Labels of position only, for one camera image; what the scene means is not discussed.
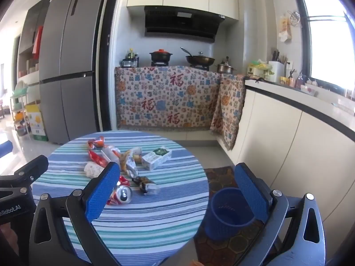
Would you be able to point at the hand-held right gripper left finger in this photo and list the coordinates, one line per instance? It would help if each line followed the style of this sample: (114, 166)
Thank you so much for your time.
(101, 194)

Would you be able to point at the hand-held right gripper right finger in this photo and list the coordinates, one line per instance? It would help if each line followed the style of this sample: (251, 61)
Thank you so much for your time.
(252, 191)

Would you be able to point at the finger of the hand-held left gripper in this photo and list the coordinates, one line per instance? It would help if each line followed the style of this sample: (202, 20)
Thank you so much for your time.
(30, 169)
(5, 148)

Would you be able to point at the crushed drink can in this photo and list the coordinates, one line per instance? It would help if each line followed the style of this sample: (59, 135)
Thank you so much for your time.
(123, 192)

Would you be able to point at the red gold-patterned wrapper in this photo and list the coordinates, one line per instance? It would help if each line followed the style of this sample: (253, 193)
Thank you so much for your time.
(97, 158)

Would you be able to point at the clear plastic box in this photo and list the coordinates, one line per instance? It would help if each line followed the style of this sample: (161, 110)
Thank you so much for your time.
(111, 155)

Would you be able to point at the blue plastic wastebasket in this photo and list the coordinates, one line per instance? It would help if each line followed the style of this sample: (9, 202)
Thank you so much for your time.
(222, 219)

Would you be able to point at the clear yellow snack wrapper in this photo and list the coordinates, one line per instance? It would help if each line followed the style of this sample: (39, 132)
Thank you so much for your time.
(130, 162)

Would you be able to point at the green and white carton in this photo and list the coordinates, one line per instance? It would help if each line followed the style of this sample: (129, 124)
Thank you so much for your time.
(155, 158)

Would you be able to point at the crumpled white tissue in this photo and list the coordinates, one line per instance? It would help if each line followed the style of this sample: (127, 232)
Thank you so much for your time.
(93, 170)

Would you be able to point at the hexagon patterned floor mat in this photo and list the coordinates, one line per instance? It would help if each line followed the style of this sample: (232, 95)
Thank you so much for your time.
(219, 177)

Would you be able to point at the storage rack with baskets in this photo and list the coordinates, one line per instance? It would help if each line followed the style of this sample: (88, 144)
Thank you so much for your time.
(20, 110)

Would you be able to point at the yellow and white cardboard box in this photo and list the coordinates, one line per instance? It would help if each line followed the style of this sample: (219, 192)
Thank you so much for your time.
(37, 122)

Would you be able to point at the dark snack wrapper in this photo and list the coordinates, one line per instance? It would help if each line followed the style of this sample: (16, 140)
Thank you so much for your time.
(145, 185)

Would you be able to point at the red and white wrapper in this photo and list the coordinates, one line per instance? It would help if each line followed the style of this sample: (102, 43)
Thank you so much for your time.
(95, 142)

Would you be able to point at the blue striped tablecloth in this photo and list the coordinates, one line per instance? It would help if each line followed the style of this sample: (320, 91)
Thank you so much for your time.
(155, 216)

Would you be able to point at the white kitchen base cabinet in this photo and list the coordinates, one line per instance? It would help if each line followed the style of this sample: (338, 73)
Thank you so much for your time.
(291, 133)

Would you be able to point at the grey refrigerator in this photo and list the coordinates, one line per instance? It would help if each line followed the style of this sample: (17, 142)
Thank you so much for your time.
(69, 61)

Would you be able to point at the red hanging bag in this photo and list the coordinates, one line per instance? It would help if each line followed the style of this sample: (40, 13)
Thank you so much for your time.
(38, 43)

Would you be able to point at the large printed cloth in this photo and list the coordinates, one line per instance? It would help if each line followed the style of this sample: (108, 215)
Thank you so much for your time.
(166, 99)

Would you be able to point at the grey shelf cabinet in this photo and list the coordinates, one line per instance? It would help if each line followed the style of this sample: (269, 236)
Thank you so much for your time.
(29, 33)

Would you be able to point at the pink bottles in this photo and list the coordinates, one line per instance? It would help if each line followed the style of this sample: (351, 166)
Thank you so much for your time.
(298, 81)

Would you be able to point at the yellow green food packages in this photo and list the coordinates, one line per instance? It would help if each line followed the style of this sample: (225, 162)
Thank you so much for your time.
(256, 69)

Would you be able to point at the white utensil holder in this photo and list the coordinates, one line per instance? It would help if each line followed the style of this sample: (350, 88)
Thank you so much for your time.
(276, 70)

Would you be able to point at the steel pot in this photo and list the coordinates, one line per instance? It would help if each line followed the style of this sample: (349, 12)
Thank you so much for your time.
(226, 68)

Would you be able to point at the condiment bottle rack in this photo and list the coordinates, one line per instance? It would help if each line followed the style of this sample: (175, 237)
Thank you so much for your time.
(129, 59)

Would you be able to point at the dark wok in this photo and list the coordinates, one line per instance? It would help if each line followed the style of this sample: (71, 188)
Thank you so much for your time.
(199, 59)

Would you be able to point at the black gas stove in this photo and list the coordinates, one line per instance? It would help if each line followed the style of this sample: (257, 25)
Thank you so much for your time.
(159, 63)

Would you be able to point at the black clay pot red lid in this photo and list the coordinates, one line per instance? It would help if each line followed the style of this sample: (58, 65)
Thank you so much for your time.
(160, 56)

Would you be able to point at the window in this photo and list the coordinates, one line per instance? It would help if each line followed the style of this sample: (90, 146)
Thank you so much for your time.
(330, 33)

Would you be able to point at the black range hood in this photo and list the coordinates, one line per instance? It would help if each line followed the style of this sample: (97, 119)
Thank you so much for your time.
(180, 22)

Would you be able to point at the hanging wall bag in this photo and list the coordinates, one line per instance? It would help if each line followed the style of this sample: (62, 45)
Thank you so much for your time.
(285, 29)

